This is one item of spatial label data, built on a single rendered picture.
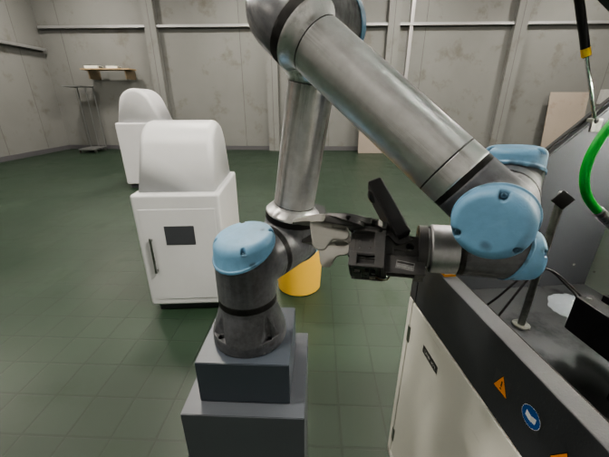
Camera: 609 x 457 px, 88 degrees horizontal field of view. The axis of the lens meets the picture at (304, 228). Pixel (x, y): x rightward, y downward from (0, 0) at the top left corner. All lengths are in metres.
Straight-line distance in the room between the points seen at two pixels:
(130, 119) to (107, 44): 5.47
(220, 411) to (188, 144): 1.66
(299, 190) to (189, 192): 1.48
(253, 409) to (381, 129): 0.57
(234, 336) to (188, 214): 1.48
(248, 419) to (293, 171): 0.48
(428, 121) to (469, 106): 9.99
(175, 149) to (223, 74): 7.80
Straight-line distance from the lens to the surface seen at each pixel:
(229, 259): 0.56
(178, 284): 2.29
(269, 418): 0.70
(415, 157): 0.36
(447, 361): 0.91
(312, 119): 0.58
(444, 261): 0.50
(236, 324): 0.63
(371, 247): 0.50
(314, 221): 0.50
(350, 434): 1.66
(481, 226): 0.35
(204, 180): 2.05
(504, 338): 0.72
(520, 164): 0.48
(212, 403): 0.74
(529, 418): 0.71
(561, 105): 11.27
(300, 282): 2.33
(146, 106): 5.71
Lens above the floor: 1.36
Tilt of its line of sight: 22 degrees down
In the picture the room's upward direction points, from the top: straight up
